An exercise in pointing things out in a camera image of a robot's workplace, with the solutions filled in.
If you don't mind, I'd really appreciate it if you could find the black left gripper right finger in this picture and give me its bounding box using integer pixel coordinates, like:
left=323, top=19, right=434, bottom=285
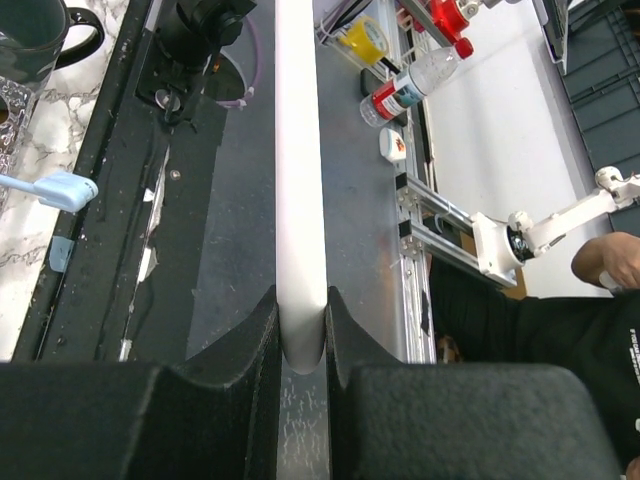
left=325, top=288, right=619, bottom=479

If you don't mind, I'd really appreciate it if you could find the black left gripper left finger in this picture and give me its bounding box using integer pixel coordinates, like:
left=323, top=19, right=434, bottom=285
left=1, top=290, right=280, bottom=479

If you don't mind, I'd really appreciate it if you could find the white pink toothbrush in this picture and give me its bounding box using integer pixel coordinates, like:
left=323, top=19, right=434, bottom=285
left=275, top=1, right=328, bottom=375

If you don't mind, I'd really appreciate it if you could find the dark green ceramic mug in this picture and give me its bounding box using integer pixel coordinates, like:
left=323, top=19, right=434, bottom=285
left=1, top=0, right=106, bottom=94

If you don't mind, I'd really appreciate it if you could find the person's hand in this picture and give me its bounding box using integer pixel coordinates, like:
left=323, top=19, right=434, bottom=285
left=571, top=232, right=639, bottom=290

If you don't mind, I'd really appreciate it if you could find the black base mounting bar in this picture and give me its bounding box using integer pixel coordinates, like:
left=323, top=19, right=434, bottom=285
left=1, top=1, right=253, bottom=363

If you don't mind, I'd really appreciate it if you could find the person in black shirt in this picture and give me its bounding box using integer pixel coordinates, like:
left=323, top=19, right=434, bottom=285
left=429, top=260, right=639, bottom=479

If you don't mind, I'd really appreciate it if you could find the small white case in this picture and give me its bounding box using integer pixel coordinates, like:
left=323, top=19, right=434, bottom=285
left=379, top=128, right=407, bottom=163

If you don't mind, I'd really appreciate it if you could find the clear plastic water bottle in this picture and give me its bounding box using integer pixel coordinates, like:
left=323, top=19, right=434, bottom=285
left=360, top=38, right=474, bottom=128

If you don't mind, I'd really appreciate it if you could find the yellow tape roll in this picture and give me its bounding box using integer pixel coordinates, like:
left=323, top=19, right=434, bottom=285
left=341, top=16, right=389, bottom=66

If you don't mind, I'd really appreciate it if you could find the red plastic part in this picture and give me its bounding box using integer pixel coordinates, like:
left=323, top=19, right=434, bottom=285
left=430, top=0, right=469, bottom=44

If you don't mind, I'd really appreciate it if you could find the aluminium frame rail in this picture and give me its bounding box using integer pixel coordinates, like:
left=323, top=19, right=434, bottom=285
left=397, top=172, right=516, bottom=364

